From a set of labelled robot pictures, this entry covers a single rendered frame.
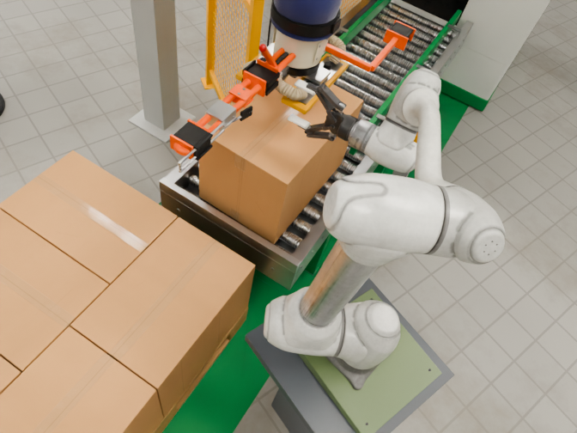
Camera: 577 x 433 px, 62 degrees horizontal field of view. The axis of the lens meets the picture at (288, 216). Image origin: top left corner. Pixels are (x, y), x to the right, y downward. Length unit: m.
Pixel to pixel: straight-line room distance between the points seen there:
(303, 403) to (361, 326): 0.34
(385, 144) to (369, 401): 0.78
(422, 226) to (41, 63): 3.24
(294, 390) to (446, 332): 1.32
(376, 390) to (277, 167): 0.82
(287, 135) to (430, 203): 1.08
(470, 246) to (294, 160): 1.02
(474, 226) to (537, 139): 3.19
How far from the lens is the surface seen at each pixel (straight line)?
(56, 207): 2.18
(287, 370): 1.58
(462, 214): 0.88
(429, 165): 1.16
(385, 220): 0.83
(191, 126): 1.36
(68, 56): 3.81
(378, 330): 1.36
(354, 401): 1.57
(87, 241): 2.06
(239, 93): 1.48
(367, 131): 1.43
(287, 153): 1.79
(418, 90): 1.37
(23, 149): 3.21
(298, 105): 1.67
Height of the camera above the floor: 2.24
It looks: 53 degrees down
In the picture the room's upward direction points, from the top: 14 degrees clockwise
